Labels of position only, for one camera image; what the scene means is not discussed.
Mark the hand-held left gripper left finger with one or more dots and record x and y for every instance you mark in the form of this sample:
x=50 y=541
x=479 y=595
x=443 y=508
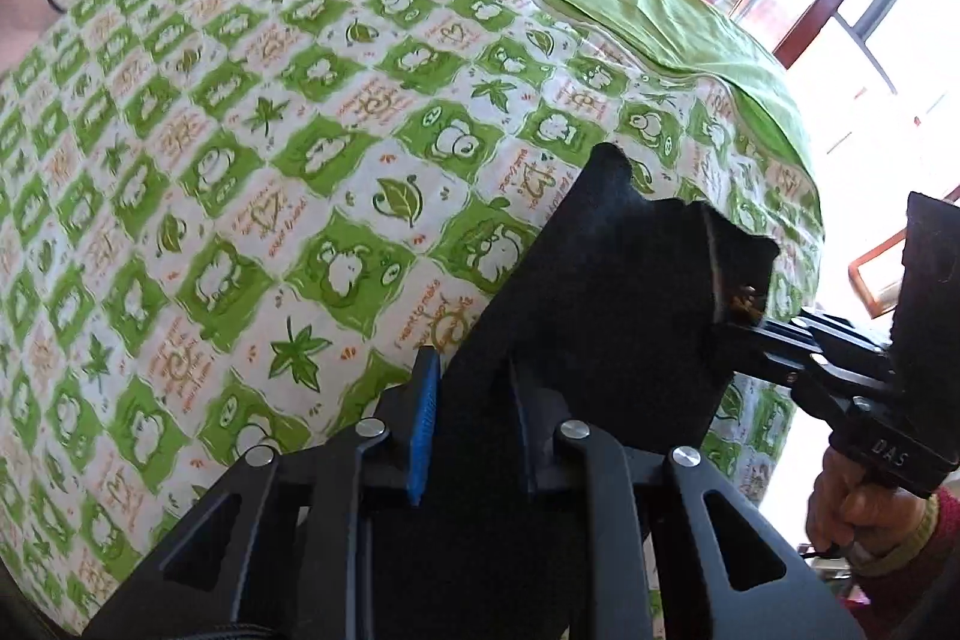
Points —
x=424 y=411

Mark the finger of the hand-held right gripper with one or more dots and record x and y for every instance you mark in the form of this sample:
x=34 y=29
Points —
x=810 y=331
x=832 y=377

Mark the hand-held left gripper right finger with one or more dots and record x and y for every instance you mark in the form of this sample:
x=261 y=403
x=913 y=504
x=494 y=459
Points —
x=529 y=437

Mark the black pants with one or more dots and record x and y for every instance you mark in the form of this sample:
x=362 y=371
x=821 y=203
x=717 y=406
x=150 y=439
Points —
x=600 y=280

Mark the person's right forearm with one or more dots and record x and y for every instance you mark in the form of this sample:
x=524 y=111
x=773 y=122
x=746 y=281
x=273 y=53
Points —
x=919 y=572

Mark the person's right hand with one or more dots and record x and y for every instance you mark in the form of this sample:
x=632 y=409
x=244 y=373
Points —
x=862 y=505

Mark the wooden chair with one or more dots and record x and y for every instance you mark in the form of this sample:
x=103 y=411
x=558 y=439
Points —
x=874 y=280

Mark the green white printed bed sheet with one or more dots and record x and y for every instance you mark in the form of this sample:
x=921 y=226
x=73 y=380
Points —
x=300 y=175

